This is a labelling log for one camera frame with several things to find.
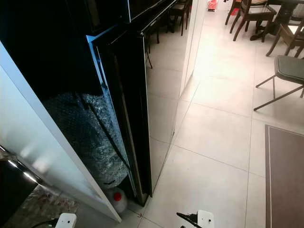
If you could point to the black glossy fridge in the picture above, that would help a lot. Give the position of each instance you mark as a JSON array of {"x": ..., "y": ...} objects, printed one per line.
[{"x": 47, "y": 38}]

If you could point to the white cabinet side panel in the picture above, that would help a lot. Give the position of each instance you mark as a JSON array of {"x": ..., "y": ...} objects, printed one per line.
[{"x": 23, "y": 123}]

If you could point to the black glass cooktop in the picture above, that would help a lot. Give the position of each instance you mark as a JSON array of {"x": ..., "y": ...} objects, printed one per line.
[{"x": 14, "y": 190}]

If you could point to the clear bubble wrap sheet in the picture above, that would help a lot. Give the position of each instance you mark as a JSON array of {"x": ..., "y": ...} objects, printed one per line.
[{"x": 80, "y": 142}]

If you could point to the white bottle with red cap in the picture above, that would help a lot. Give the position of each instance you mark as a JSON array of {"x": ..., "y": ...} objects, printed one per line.
[{"x": 118, "y": 202}]

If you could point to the small red object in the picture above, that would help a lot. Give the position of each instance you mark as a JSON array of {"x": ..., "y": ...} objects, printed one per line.
[{"x": 212, "y": 4}]

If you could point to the dark wooden dining chair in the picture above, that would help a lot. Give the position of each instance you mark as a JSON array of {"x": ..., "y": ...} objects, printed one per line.
[
  {"x": 247, "y": 12},
  {"x": 289, "y": 33}
]

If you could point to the grey folding stool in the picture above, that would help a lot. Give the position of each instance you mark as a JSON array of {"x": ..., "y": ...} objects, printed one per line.
[{"x": 289, "y": 67}]

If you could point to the brown floor mat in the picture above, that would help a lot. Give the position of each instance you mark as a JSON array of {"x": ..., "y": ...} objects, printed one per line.
[{"x": 287, "y": 180}]

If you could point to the dark dining table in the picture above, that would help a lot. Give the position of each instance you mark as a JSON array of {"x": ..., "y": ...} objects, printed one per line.
[{"x": 285, "y": 8}]

